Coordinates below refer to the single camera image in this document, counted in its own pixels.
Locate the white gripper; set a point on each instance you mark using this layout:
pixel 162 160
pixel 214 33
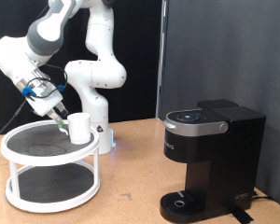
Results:
pixel 46 104

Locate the white mug with green mark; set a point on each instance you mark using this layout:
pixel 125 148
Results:
pixel 80 127

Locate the black Keurig coffee machine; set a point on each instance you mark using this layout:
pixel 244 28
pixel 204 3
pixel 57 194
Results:
pixel 221 161

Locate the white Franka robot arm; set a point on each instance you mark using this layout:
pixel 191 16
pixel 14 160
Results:
pixel 96 71

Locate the white two-tier turntable stand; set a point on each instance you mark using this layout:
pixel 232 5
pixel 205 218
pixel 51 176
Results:
pixel 49 155

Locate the black curtain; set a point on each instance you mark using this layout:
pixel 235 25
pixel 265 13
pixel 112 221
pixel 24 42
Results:
pixel 140 46

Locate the silver vertical metal pole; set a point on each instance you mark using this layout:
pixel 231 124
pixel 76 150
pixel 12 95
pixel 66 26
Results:
pixel 162 46

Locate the black tape strip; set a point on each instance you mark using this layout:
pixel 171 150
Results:
pixel 242 214

